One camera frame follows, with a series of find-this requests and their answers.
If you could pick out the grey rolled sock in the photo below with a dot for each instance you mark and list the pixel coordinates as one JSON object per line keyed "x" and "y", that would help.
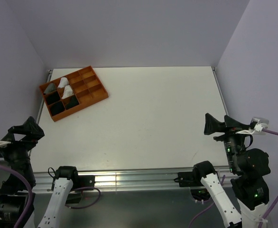
{"x": 49, "y": 89}

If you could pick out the lower white rolled sock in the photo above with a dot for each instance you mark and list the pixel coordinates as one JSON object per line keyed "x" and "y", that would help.
{"x": 67, "y": 92}

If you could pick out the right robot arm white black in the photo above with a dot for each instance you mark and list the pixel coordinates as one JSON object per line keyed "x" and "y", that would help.
{"x": 250, "y": 165}

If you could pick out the black sock with white stripes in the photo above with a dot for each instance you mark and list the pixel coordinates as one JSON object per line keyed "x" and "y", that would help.
{"x": 52, "y": 98}

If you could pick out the orange compartment tray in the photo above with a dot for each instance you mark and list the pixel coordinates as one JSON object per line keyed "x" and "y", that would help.
{"x": 87, "y": 88}

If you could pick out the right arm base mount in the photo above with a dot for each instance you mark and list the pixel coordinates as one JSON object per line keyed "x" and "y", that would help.
{"x": 193, "y": 178}

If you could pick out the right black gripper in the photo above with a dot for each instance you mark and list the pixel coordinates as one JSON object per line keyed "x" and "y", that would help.
{"x": 211, "y": 124}

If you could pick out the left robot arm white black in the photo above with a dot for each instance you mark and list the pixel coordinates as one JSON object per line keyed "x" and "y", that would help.
{"x": 17, "y": 180}

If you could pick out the white rolled sock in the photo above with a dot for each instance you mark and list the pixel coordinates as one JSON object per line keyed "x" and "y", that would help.
{"x": 63, "y": 82}
{"x": 67, "y": 92}

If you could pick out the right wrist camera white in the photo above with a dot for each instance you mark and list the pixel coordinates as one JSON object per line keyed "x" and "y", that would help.
{"x": 256, "y": 127}

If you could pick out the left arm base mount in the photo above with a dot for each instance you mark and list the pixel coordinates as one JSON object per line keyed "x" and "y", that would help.
{"x": 74, "y": 197}

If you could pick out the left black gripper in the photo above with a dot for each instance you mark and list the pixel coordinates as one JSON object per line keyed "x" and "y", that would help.
{"x": 32, "y": 131}

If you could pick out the upper white rolled sock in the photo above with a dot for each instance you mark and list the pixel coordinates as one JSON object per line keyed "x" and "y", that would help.
{"x": 63, "y": 82}

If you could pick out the aluminium frame rail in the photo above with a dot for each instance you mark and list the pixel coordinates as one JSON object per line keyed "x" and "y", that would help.
{"x": 150, "y": 126}

